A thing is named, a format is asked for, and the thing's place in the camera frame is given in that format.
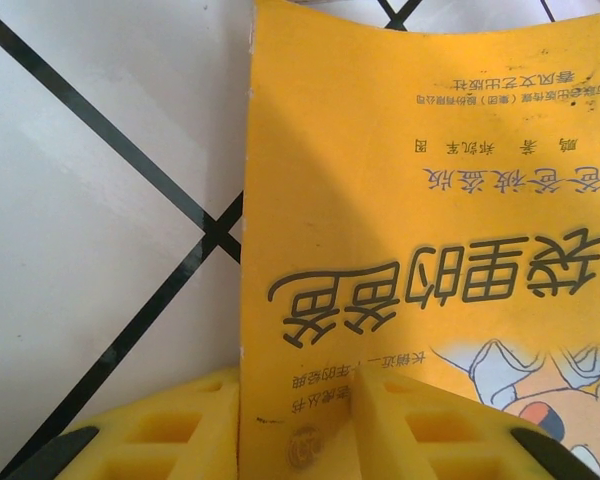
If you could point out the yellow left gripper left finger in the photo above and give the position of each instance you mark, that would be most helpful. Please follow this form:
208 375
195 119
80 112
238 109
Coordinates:
170 430

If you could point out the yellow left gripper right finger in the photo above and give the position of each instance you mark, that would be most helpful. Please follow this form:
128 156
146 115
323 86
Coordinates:
430 440

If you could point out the yellow cartoon book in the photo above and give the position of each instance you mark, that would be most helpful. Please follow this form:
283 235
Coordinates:
380 150

